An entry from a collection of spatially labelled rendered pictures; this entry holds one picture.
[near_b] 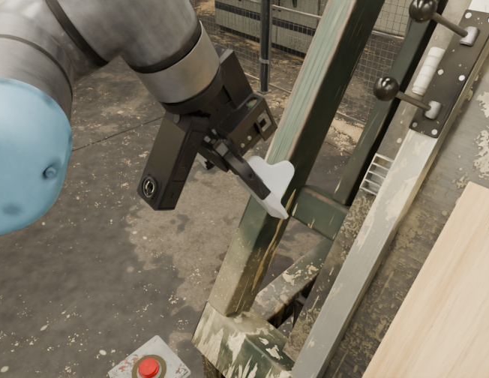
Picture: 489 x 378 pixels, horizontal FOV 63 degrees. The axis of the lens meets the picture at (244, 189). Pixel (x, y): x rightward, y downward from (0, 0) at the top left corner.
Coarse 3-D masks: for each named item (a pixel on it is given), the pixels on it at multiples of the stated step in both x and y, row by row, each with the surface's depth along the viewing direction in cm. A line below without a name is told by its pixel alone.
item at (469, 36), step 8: (416, 0) 57; (424, 0) 56; (432, 0) 57; (416, 8) 57; (424, 8) 57; (432, 8) 57; (416, 16) 58; (424, 16) 57; (432, 16) 58; (440, 16) 59; (448, 24) 60; (456, 32) 61; (464, 32) 61; (472, 32) 61; (464, 40) 62; (472, 40) 62
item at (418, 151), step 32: (480, 0) 63; (480, 64) 64; (448, 128) 68; (416, 160) 68; (384, 192) 71; (416, 192) 71; (384, 224) 71; (352, 256) 74; (352, 288) 74; (320, 320) 78; (320, 352) 78
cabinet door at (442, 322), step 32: (480, 192) 64; (448, 224) 66; (480, 224) 64; (448, 256) 66; (480, 256) 64; (416, 288) 69; (448, 288) 66; (480, 288) 64; (416, 320) 69; (448, 320) 66; (480, 320) 64; (384, 352) 72; (416, 352) 69; (448, 352) 66; (480, 352) 63
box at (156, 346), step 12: (156, 336) 85; (144, 348) 83; (156, 348) 83; (168, 348) 83; (132, 360) 81; (156, 360) 81; (168, 360) 81; (180, 360) 81; (120, 372) 79; (168, 372) 79; (180, 372) 79
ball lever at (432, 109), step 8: (376, 80) 61; (384, 80) 60; (392, 80) 60; (376, 88) 60; (384, 88) 60; (392, 88) 59; (376, 96) 61; (384, 96) 60; (392, 96) 60; (400, 96) 62; (408, 96) 62; (416, 104) 64; (424, 104) 64; (432, 104) 64; (440, 104) 64; (424, 112) 65; (432, 112) 65
